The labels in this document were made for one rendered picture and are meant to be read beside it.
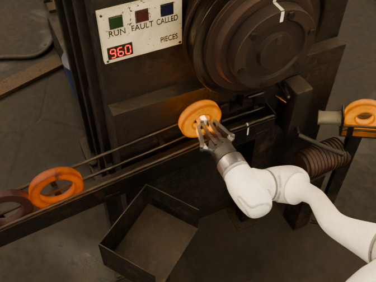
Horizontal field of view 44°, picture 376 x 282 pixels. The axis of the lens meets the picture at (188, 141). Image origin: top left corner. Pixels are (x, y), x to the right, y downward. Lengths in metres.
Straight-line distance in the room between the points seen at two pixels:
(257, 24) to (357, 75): 1.97
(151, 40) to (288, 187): 0.62
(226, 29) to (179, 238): 0.69
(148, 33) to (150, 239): 0.67
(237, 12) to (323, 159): 0.84
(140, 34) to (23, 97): 1.70
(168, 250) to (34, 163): 1.28
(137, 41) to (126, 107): 0.25
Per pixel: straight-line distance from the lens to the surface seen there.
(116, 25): 1.41
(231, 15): 1.37
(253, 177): 1.40
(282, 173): 1.47
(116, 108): 1.60
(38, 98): 3.03
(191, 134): 1.63
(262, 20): 1.35
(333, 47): 1.93
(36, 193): 1.64
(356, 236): 1.14
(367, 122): 1.95
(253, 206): 1.37
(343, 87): 3.14
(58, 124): 2.83
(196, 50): 1.41
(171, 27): 1.49
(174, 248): 1.58
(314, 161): 1.95
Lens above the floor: 1.99
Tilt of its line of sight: 49 degrees down
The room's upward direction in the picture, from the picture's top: 1 degrees clockwise
